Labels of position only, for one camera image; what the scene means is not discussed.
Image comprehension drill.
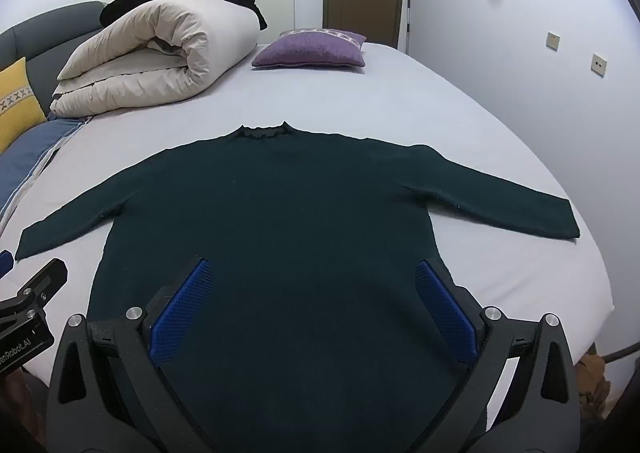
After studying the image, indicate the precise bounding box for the yellow cushion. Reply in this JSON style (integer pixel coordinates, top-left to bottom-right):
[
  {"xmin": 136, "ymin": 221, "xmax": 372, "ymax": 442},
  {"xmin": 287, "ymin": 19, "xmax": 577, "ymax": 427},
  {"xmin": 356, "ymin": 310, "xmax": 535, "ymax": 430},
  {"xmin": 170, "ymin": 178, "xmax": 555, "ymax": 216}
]
[{"xmin": 0, "ymin": 56, "xmax": 48, "ymax": 154}]

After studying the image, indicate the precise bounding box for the blue blanket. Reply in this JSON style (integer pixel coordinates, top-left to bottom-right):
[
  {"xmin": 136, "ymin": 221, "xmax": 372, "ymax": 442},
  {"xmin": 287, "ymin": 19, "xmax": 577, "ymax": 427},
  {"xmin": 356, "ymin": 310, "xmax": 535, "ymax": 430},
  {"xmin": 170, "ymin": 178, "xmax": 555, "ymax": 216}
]
[{"xmin": 0, "ymin": 117, "xmax": 90, "ymax": 234}]

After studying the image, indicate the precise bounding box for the dark green sweater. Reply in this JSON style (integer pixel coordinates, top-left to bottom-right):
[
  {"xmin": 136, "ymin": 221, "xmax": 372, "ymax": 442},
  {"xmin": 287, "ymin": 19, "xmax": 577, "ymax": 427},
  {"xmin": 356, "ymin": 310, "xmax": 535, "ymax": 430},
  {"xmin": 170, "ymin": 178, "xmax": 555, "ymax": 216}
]
[{"xmin": 15, "ymin": 120, "xmax": 581, "ymax": 453}]

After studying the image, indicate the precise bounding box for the rolled beige duvet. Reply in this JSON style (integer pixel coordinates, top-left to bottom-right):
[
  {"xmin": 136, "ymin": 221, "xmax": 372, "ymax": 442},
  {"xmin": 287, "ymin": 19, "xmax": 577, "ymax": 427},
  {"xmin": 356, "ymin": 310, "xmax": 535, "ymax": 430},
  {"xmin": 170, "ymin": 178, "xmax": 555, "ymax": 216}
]
[{"xmin": 49, "ymin": 0, "xmax": 261, "ymax": 118}]

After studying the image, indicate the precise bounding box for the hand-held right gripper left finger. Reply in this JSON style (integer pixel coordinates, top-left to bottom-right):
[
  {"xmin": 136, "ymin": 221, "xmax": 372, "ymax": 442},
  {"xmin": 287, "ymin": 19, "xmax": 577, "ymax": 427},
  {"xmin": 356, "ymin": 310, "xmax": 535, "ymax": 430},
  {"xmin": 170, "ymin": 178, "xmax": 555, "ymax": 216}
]
[{"xmin": 45, "ymin": 255, "xmax": 216, "ymax": 453}]

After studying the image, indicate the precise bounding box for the purple pillow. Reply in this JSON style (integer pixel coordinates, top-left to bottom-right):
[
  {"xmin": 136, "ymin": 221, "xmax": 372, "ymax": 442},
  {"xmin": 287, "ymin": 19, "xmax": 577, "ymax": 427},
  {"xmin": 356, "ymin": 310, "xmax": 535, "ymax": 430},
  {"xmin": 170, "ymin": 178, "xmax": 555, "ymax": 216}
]
[{"xmin": 251, "ymin": 30, "xmax": 367, "ymax": 69}]

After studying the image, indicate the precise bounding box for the black curved tube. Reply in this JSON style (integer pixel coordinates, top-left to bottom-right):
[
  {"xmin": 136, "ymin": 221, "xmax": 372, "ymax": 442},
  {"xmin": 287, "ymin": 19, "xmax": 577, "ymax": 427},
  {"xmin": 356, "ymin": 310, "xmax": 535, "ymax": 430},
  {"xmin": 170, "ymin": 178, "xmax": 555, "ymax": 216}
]
[{"xmin": 601, "ymin": 339, "xmax": 639, "ymax": 365}]

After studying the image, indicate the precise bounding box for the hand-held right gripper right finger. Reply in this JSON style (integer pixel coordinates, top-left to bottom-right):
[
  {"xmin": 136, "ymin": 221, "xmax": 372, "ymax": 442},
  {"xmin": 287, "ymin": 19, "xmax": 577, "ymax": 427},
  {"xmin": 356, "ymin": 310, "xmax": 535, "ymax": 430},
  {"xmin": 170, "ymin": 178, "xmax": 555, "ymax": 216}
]
[{"xmin": 414, "ymin": 258, "xmax": 583, "ymax": 453}]

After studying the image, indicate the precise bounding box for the bed with white sheet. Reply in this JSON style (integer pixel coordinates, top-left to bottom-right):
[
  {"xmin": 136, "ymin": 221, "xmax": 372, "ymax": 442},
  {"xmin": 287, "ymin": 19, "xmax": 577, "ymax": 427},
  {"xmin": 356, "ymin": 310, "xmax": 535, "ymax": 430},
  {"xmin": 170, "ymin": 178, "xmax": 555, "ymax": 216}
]
[{"xmin": 0, "ymin": 40, "xmax": 616, "ymax": 434}]

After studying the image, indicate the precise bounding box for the grey padded headboard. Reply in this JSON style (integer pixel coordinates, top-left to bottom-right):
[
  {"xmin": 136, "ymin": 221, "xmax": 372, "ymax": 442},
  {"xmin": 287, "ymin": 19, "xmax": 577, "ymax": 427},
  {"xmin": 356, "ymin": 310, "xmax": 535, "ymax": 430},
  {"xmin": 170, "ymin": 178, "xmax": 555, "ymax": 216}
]
[{"xmin": 0, "ymin": 0, "xmax": 108, "ymax": 115}]

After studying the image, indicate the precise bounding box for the brown crumpled bag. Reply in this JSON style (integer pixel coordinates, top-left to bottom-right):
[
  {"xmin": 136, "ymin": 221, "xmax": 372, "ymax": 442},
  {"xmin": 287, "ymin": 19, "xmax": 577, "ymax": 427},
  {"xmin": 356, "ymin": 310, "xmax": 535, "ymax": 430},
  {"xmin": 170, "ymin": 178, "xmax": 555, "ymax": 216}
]
[{"xmin": 574, "ymin": 354, "xmax": 612, "ymax": 423}]

